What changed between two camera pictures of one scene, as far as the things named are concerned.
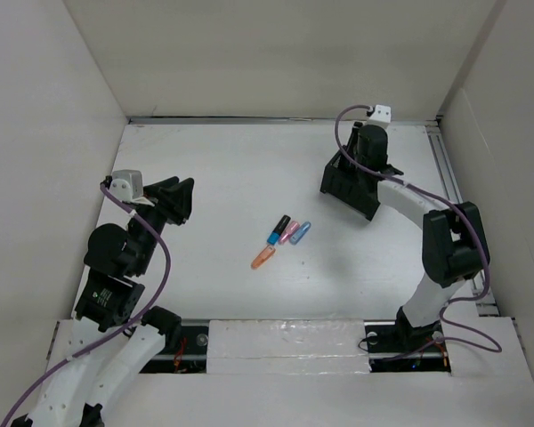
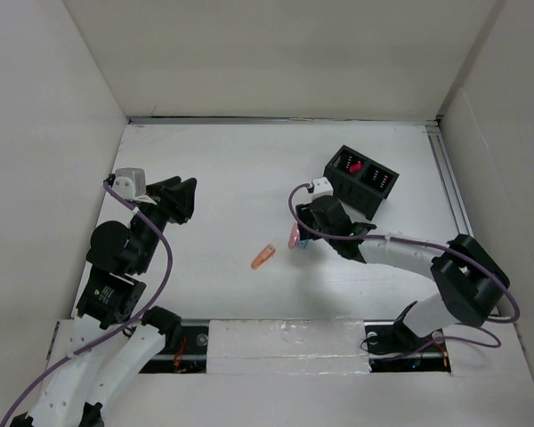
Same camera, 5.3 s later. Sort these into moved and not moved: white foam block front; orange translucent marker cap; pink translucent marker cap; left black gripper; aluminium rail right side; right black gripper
Moved: right black gripper; pink translucent marker cap
Not moved: white foam block front; left black gripper; aluminium rail right side; orange translucent marker cap
